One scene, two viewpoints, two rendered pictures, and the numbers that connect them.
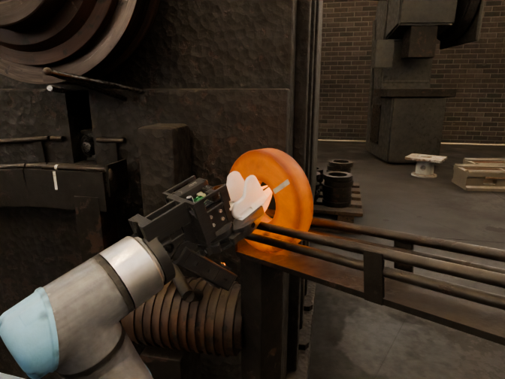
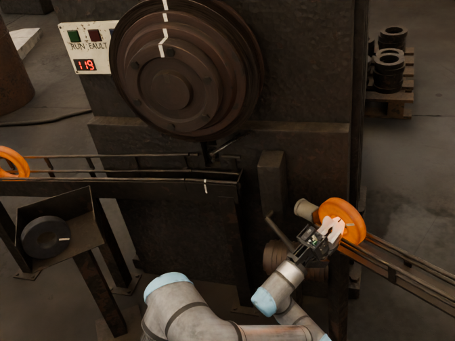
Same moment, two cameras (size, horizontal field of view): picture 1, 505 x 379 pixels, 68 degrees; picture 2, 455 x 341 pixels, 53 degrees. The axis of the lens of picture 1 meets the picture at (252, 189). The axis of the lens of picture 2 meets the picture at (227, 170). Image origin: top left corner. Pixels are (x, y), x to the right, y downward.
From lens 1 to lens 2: 0.95 m
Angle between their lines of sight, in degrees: 24
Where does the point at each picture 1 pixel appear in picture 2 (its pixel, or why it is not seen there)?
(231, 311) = not seen: hidden behind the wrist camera
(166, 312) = not seen: hidden behind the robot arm
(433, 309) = (414, 289)
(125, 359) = (293, 305)
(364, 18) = not seen: outside the picture
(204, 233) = (318, 256)
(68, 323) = (278, 301)
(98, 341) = (286, 303)
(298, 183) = (359, 224)
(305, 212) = (362, 235)
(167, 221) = (303, 256)
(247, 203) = (334, 233)
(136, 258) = (294, 273)
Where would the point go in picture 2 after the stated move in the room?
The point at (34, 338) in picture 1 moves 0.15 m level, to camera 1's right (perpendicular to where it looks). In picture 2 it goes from (269, 307) to (326, 306)
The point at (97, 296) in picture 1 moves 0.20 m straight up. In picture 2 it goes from (285, 290) to (279, 239)
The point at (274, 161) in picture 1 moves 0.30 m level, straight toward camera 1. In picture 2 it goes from (347, 214) to (356, 303)
